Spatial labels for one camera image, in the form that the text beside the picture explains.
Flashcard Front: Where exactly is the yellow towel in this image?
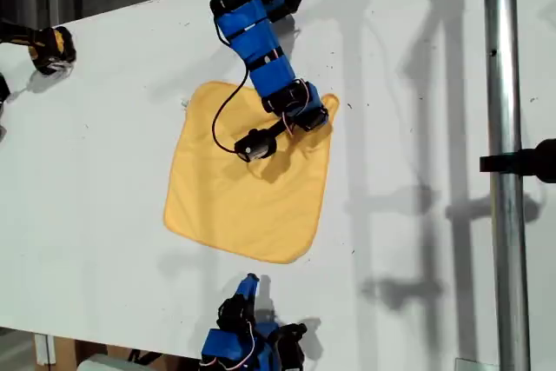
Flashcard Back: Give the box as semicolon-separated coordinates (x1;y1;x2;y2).
162;79;341;266

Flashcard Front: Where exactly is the white container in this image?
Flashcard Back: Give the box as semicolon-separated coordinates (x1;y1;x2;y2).
76;352;131;371

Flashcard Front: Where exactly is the brown cardboard box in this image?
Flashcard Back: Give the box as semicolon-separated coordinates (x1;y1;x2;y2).
52;335;192;371

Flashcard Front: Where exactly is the white table leg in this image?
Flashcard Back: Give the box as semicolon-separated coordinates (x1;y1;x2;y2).
33;333;57;367

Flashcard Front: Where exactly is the black clamp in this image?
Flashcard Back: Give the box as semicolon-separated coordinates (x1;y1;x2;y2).
479;138;556;185

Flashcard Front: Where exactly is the black camera stalk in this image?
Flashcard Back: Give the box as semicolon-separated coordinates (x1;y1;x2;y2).
268;116;301;140

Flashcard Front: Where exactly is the black camera box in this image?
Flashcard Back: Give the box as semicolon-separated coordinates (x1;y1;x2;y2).
234;129;279;164
277;321;310;370

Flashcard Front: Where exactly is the black camera cable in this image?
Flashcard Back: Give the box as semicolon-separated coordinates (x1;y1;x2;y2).
211;65;254;156

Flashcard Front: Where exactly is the black strap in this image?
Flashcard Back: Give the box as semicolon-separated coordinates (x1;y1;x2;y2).
127;348;162;364

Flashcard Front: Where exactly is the steel post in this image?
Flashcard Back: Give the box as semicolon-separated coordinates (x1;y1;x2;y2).
481;0;534;371

